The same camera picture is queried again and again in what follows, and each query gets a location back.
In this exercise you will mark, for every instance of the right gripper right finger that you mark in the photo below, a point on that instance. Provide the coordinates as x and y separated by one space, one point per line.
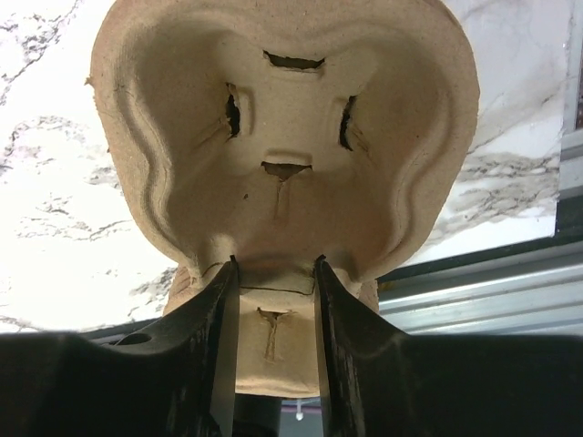
376 380

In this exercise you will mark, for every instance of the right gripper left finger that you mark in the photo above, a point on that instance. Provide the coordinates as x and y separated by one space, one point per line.
175 377

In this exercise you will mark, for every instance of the aluminium frame rail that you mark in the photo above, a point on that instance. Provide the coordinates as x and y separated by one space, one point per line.
506 254

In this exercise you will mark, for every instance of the cardboard cup carrier tray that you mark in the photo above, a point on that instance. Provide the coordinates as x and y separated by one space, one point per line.
278 132

